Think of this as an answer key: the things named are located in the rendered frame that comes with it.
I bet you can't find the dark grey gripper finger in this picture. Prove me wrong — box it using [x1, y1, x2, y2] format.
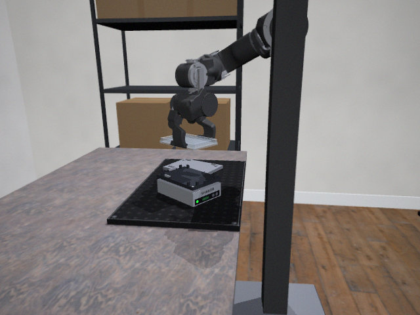
[167, 107, 188, 148]
[196, 116, 216, 138]

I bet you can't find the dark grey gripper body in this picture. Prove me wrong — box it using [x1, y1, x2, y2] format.
[170, 68, 218, 124]

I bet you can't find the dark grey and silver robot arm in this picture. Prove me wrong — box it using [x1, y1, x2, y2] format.
[175, 9, 273, 92]

